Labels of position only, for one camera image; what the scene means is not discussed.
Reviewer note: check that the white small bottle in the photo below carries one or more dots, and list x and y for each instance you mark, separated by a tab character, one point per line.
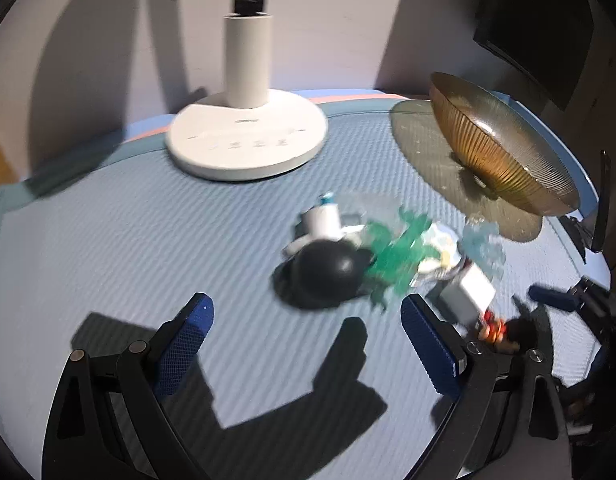
320	222

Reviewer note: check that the dark wall monitor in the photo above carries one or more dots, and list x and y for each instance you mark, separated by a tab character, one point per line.
538	25

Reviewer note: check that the white charger plug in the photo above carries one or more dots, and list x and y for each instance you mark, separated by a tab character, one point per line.
465	292

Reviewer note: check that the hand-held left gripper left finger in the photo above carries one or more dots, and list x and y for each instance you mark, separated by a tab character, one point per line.
185	340

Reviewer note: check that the pale blue translucent figure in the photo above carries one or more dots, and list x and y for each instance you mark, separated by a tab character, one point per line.
483	245

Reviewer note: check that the black helmet toy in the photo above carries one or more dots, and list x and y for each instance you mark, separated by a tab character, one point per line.
323	270

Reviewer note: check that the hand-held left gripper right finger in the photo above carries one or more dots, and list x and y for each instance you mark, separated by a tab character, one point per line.
433	345

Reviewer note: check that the amber ribbed glass bowl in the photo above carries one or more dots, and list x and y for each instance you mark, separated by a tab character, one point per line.
503	150

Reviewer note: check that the white desk lamp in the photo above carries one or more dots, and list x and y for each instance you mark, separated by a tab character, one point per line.
248	135

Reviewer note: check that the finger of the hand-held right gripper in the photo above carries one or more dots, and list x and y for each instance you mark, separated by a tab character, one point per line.
555	296

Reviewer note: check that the red figure with black hair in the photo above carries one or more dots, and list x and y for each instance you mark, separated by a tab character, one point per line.
498	332

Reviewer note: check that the blue textured mat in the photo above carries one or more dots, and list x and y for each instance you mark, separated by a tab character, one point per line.
138	235

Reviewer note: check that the teal translucent toy figure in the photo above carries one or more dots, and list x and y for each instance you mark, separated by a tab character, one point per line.
393	255

